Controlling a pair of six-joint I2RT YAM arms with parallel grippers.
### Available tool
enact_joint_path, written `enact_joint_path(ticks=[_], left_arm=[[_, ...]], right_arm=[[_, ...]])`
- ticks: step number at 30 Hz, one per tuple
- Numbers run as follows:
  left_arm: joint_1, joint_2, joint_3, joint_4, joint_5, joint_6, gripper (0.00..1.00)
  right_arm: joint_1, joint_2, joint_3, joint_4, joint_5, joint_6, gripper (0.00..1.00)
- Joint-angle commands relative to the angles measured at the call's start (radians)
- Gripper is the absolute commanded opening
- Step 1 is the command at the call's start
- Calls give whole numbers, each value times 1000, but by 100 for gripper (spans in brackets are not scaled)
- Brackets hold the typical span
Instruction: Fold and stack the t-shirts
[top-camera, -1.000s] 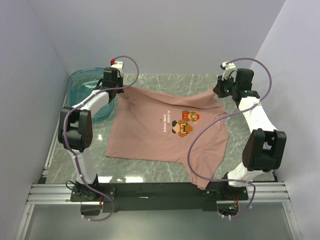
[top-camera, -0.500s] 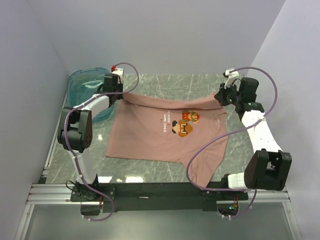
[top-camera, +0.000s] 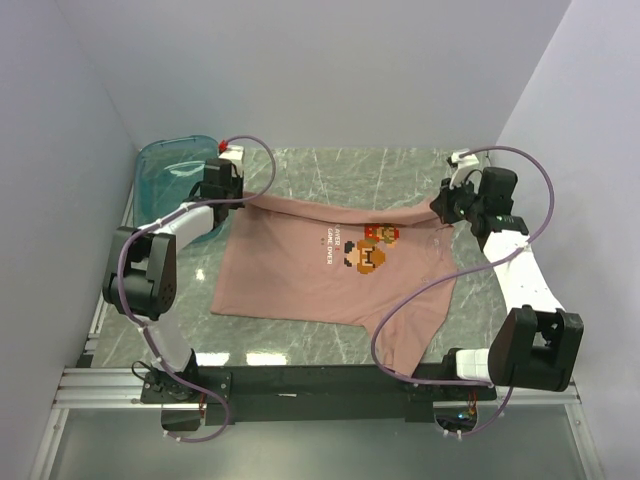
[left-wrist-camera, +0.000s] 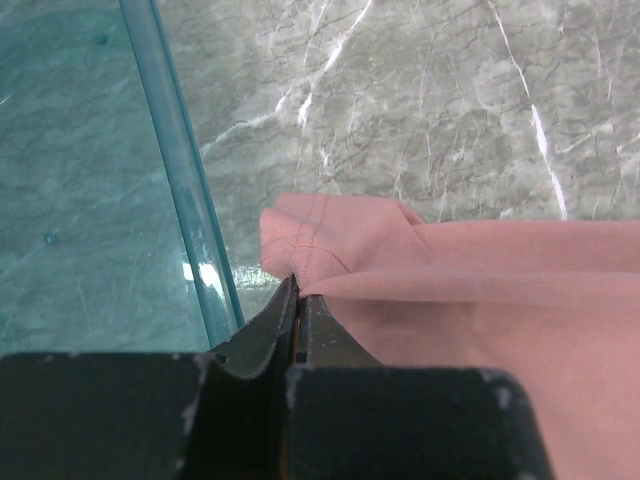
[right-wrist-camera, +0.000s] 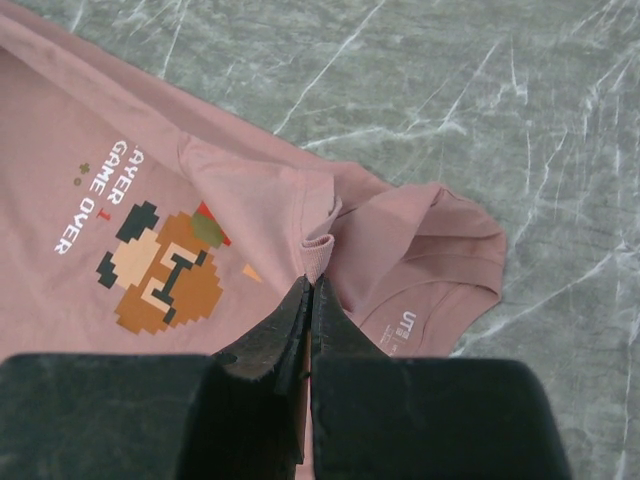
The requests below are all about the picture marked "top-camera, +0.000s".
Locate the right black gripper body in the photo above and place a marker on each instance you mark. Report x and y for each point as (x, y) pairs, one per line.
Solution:
(458, 203)

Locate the teal transparent plastic bin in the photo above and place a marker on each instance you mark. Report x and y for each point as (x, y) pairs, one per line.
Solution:
(165, 173)

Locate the pink printed t shirt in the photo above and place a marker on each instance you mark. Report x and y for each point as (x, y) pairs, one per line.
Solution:
(299, 260)

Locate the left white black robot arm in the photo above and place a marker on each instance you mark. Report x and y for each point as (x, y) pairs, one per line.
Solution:
(141, 276)

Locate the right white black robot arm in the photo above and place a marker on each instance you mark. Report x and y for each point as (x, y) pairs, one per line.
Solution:
(538, 342)

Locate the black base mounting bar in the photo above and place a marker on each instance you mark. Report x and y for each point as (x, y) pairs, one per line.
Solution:
(300, 393)

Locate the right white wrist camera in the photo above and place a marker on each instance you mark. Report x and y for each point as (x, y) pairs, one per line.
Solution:
(462, 163)

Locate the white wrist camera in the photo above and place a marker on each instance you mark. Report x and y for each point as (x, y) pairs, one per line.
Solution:
(231, 150)
(462, 163)

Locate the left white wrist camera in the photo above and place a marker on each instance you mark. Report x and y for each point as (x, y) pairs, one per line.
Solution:
(231, 150)

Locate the aluminium extrusion rail frame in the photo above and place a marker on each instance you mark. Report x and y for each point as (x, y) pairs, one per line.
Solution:
(505, 412)

